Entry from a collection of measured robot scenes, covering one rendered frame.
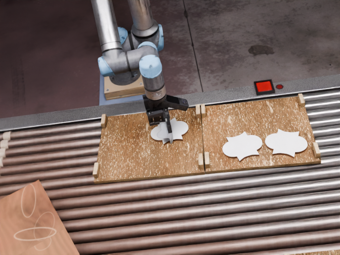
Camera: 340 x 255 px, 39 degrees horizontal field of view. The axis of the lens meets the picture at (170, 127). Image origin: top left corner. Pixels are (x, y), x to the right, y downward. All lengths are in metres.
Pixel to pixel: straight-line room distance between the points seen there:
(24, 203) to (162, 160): 0.51
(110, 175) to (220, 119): 0.49
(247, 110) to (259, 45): 1.99
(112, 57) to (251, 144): 0.60
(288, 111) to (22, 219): 1.06
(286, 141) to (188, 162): 0.37
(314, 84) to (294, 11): 2.24
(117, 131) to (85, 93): 1.80
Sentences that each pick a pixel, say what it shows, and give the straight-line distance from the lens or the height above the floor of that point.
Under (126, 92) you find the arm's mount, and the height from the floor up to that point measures 0.90.
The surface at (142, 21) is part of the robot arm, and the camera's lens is 2.02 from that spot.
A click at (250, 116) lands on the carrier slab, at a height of 0.94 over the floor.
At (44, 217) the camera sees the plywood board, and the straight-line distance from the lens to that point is 1.62.
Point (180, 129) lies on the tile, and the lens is 1.88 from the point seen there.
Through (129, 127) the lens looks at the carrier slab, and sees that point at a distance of 1.95.
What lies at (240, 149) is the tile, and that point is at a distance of 1.78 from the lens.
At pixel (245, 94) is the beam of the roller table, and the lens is 2.05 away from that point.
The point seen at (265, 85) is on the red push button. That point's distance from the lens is 2.07.
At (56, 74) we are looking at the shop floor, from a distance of 4.02.
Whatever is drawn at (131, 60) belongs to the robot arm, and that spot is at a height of 1.26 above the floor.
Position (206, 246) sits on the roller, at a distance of 1.58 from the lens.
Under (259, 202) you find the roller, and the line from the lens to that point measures 1.66.
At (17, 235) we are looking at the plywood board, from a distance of 1.62.
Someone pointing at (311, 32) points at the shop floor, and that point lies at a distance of 4.05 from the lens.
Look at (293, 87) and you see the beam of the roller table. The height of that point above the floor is 0.92.
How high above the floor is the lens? 2.26
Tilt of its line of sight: 44 degrees down
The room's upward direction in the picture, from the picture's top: 11 degrees counter-clockwise
